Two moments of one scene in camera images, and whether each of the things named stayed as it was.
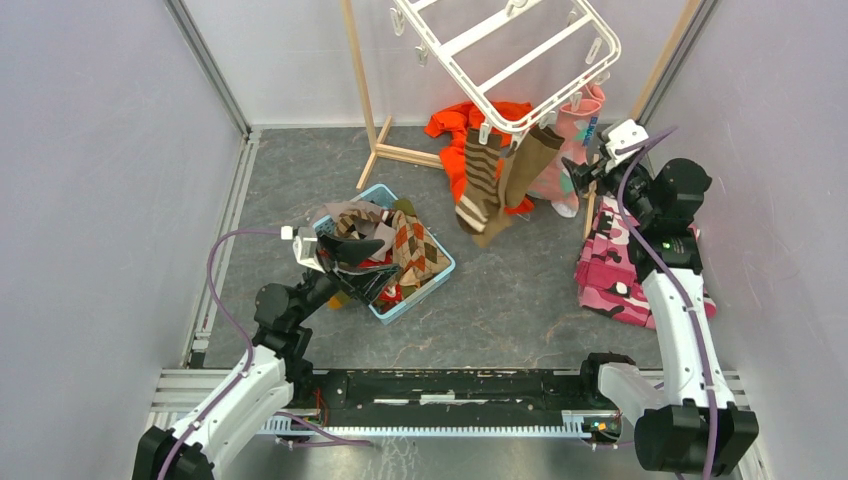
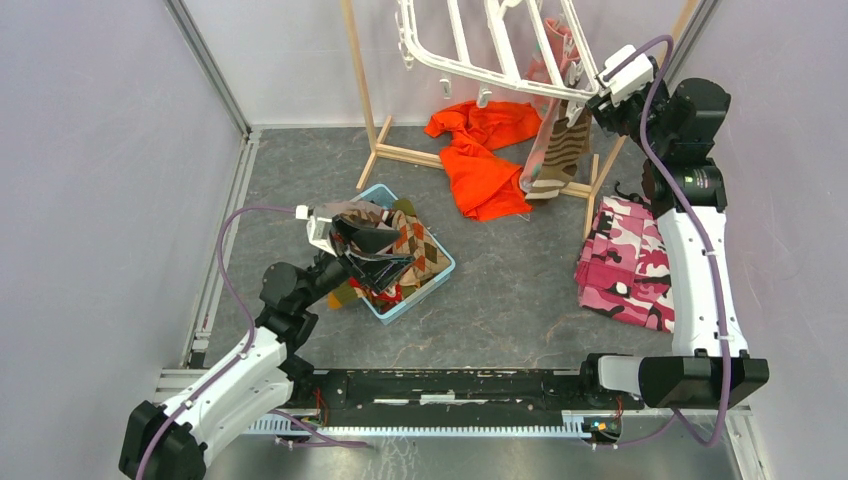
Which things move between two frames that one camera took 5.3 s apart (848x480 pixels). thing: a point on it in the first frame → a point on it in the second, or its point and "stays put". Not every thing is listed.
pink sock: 578,120 → 564,52
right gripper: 581,175 → 608,114
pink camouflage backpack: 607,274 stays put
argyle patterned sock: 416,251 stays put
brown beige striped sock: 482,192 → 565,149
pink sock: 575,130 → 546,109
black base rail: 446,398 stays put
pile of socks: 407,243 stays put
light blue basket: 381,192 stays put
